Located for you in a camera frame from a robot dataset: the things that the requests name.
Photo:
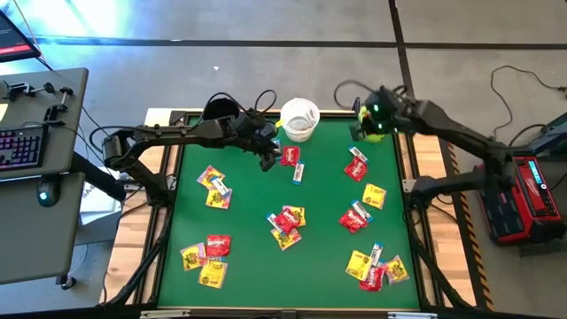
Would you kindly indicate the red Skittles bag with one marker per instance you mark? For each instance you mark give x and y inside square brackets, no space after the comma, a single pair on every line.
[287,220]
[218,245]
[290,156]
[373,279]
[352,221]
[355,169]

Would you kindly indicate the dark desk monitor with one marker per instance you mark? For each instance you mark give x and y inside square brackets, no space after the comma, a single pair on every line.
[15,42]

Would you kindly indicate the black table frame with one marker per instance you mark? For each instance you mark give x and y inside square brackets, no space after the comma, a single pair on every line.
[164,248]

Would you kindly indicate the grey desk top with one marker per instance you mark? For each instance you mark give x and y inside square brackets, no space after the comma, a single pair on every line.
[35,239]
[71,142]

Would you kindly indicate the white blue Hershey's bar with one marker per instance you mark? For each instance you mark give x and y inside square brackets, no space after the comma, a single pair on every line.
[220,186]
[362,211]
[377,253]
[298,173]
[277,142]
[271,219]
[358,154]

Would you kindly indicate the silver metal bracket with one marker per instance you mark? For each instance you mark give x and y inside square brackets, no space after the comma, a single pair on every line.
[412,315]
[164,314]

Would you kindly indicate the black desk clamp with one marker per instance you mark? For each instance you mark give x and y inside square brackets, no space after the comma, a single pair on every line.
[55,111]
[20,90]

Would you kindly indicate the black backlit keyboard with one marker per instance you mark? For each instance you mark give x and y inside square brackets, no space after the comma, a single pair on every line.
[22,148]

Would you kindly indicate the dark blue case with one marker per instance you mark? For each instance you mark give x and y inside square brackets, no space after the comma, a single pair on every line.
[553,133]

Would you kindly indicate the black computer mouse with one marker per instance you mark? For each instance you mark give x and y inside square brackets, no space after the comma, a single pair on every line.
[48,195]

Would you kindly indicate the white halloween bucket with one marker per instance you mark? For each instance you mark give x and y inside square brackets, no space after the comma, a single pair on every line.
[285,119]

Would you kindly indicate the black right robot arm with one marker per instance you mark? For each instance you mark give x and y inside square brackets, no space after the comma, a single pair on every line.
[452,128]

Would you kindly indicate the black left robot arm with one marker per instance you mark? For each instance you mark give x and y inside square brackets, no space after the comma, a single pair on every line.
[177,132]

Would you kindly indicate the red black power station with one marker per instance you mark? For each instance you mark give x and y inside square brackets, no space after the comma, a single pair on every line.
[514,208]

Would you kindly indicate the white labelled box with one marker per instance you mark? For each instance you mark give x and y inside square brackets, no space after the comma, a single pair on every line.
[95,201]

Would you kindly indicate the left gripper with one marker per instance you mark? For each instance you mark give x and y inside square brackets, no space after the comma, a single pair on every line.
[259,133]

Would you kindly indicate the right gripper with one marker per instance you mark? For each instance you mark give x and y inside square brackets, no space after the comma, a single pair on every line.
[381,111]

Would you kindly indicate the yellow Sour Patch Kids pack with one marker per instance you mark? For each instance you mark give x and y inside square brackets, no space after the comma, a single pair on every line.
[397,270]
[287,240]
[358,265]
[206,175]
[217,201]
[375,196]
[191,258]
[300,213]
[212,274]

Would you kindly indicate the green halloween bucket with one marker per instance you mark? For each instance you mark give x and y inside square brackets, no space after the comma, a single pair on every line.
[375,138]

